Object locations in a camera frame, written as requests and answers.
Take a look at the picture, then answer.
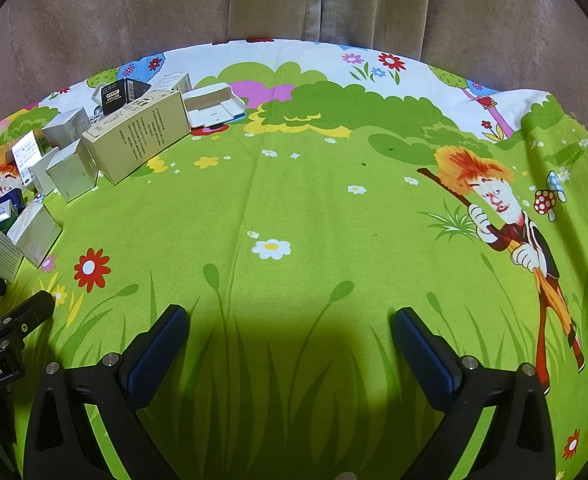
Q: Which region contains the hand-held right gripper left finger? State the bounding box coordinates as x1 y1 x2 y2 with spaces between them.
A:
21 304 191 480

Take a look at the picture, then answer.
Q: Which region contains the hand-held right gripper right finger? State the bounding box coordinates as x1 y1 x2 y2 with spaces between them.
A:
390 306 558 480

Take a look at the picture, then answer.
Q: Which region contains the white plastic holder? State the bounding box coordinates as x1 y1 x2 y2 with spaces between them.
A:
182 85 247 130

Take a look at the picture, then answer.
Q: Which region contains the small silver box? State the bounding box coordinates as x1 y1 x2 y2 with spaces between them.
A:
25 156 59 196

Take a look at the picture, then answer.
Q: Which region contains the shiny labelled box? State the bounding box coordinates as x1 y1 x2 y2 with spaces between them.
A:
10 129 46 171

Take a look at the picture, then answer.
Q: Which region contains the green cartoon printed sheet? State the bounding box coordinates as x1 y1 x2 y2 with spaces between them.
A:
0 37 588 480

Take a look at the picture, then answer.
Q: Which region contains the large beige box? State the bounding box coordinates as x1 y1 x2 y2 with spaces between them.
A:
82 90 191 186

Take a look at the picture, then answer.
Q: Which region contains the black box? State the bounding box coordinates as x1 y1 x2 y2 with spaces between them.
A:
102 78 153 115

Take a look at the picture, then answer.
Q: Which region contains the small white printed box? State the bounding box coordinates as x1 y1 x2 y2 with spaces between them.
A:
152 72 193 95

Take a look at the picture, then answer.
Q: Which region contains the pinkish brown curtain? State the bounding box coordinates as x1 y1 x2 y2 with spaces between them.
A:
0 0 232 136
421 0 588 126

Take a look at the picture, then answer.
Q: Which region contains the beige curtain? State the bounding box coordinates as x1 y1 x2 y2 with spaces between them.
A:
228 0 427 58

